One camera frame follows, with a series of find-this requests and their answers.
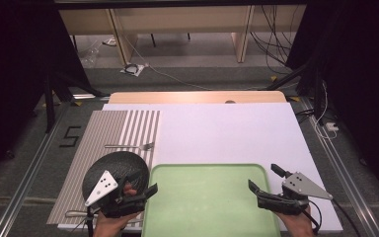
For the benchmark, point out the white power adapter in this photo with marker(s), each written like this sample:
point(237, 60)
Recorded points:
point(331, 126)

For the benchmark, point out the grey striped placemat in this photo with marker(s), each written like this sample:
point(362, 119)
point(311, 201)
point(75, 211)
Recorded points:
point(112, 131)

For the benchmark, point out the aluminium floor rail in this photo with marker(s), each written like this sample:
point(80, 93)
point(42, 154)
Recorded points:
point(339, 164)
point(33, 168)

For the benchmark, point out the person's right hand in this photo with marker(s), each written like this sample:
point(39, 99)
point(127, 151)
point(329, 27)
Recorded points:
point(297, 225)

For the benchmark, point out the light wooden desk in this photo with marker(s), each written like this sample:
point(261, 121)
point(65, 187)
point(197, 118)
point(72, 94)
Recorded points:
point(177, 19)

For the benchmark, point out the white foam board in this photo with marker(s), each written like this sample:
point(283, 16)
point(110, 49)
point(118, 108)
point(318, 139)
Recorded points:
point(227, 131)

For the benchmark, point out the black textured plate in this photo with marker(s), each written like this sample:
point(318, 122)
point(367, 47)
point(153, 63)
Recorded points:
point(118, 163)

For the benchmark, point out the silver fork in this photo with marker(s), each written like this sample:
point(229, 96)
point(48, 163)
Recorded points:
point(125, 146)

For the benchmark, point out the black metal stand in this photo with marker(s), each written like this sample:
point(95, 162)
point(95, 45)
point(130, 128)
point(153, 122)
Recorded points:
point(289, 76)
point(49, 108)

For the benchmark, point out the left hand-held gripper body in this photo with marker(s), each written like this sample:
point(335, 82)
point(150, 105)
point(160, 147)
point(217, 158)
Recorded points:
point(103, 189)

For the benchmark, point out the green plastic tray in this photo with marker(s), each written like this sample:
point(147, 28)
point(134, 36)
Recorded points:
point(204, 197)

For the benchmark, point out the person's left hand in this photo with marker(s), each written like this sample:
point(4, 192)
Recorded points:
point(108, 227)

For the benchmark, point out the clear crumpled plastic bag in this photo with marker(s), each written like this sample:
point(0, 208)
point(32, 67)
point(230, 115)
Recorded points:
point(90, 54)

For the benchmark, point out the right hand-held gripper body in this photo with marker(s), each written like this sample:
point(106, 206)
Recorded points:
point(301, 186)

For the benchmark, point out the black curtain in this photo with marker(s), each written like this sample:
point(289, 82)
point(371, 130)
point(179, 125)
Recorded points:
point(13, 65)
point(358, 65)

